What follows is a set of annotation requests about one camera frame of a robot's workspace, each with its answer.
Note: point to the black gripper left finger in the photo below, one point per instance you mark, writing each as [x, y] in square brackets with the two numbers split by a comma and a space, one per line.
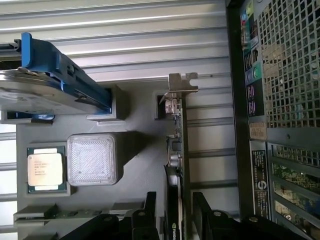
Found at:
[140, 220]

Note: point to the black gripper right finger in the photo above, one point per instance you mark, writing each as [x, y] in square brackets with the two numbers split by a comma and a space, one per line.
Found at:
[225, 222]

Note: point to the green RAM stick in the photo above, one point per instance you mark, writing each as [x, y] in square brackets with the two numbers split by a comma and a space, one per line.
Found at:
[62, 213]

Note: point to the green graphics card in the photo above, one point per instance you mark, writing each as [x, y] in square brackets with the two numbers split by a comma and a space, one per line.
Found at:
[178, 150]

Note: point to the grey parts rack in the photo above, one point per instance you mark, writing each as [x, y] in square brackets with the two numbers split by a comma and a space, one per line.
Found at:
[140, 140]

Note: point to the silver CPU chip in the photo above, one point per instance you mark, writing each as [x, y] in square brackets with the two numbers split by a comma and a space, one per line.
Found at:
[45, 169]

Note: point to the black PC case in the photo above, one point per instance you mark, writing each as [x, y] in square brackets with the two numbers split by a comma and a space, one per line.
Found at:
[280, 110]

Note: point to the hard disk in blue caddy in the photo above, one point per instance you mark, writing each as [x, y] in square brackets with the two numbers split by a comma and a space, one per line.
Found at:
[47, 82]

